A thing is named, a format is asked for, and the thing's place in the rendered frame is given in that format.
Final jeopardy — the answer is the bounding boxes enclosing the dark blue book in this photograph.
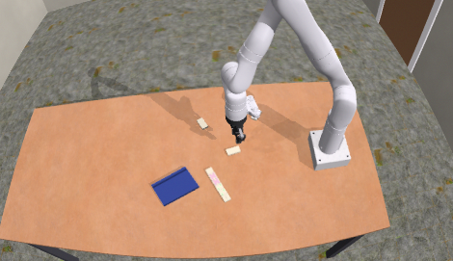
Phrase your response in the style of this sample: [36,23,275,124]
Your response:
[151,167,200,207]

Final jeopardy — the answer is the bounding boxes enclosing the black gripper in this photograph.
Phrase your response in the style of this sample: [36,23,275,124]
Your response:
[226,116,247,144]

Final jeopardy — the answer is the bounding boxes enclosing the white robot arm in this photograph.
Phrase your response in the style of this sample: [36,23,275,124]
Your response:
[221,0,357,155]

